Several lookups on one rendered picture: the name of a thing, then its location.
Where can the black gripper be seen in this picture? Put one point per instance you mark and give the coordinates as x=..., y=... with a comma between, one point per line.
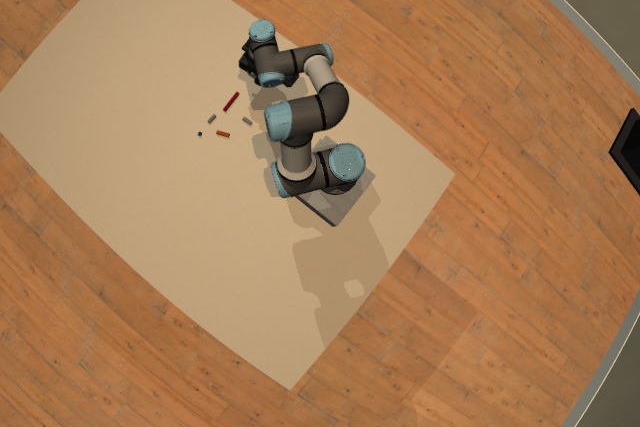
x=249, y=67

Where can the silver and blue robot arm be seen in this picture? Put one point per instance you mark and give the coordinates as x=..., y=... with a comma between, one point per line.
x=293, y=122

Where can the dark red rod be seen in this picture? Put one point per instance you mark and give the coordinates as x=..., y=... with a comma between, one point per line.
x=231, y=101

